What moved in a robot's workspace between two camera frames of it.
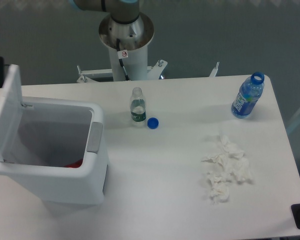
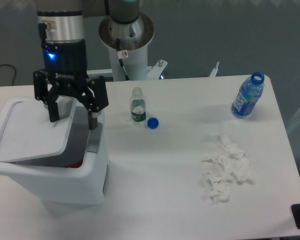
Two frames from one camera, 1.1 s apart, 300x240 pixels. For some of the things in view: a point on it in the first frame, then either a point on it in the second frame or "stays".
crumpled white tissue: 230,163 stays
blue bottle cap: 152,122 stays
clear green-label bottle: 138,103 stays
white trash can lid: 8,117 → 28,132
